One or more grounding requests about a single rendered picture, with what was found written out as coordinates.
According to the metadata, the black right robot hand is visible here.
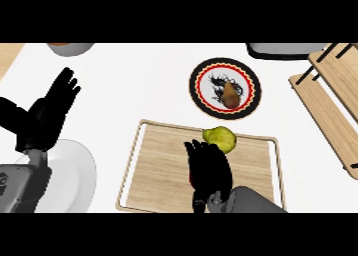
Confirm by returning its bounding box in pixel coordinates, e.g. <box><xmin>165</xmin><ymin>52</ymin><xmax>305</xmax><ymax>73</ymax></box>
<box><xmin>183</xmin><ymin>139</ymin><xmax>235</xmax><ymax>214</ymax></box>

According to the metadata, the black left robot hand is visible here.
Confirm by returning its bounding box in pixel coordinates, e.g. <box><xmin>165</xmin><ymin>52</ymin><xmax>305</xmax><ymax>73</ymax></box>
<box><xmin>0</xmin><ymin>66</ymin><xmax>82</xmax><ymax>154</ymax></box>

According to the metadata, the green pear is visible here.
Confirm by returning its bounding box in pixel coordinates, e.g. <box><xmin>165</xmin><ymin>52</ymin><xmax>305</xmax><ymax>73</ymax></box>
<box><xmin>201</xmin><ymin>125</ymin><xmax>237</xmax><ymax>155</ymax></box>

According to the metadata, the wooden tray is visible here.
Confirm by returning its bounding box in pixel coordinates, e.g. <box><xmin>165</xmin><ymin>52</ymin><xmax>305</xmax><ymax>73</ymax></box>
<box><xmin>113</xmin><ymin>118</ymin><xmax>286</xmax><ymax>214</ymax></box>

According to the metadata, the grey and black appliance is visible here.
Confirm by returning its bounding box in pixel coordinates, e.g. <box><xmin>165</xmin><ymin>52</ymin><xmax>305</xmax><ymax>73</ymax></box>
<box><xmin>243</xmin><ymin>42</ymin><xmax>332</xmax><ymax>61</ymax></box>

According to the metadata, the brown pear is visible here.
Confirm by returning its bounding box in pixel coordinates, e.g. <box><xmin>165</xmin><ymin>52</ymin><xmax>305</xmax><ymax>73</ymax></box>
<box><xmin>220</xmin><ymin>81</ymin><xmax>242</xmax><ymax>110</ymax></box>

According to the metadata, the white plate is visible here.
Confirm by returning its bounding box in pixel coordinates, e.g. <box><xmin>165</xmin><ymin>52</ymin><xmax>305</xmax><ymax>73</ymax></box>
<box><xmin>15</xmin><ymin>138</ymin><xmax>97</xmax><ymax>214</ymax></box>

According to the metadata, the patterned round plate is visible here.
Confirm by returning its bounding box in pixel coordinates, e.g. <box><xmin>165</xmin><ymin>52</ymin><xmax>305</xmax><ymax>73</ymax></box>
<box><xmin>187</xmin><ymin>57</ymin><xmax>263</xmax><ymax>121</ymax></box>

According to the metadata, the grey bowl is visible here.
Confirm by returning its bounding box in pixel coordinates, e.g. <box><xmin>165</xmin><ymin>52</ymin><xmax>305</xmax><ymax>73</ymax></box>
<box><xmin>46</xmin><ymin>42</ymin><xmax>94</xmax><ymax>58</ymax></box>

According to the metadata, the pale wooden board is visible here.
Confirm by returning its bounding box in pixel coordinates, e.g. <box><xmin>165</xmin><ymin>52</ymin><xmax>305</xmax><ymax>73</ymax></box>
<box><xmin>0</xmin><ymin>42</ymin><xmax>25</xmax><ymax>96</ymax></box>

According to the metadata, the wooden tiered shelf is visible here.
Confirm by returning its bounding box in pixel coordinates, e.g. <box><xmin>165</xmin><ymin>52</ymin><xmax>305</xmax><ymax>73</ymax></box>
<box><xmin>288</xmin><ymin>42</ymin><xmax>358</xmax><ymax>181</ymax></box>

